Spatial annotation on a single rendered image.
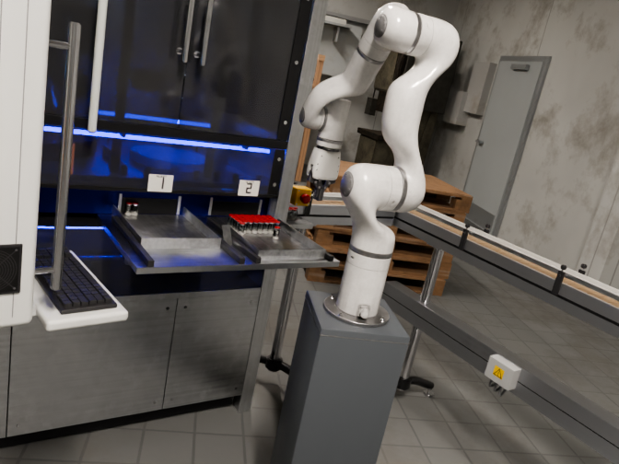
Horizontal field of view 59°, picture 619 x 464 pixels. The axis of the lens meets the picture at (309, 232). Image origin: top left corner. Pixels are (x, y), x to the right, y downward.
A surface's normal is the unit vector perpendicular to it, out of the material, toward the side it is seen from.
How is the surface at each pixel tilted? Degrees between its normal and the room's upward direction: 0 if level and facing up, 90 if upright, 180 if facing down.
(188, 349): 90
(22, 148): 90
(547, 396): 90
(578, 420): 90
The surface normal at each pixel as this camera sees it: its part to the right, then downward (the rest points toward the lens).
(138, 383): 0.53, 0.33
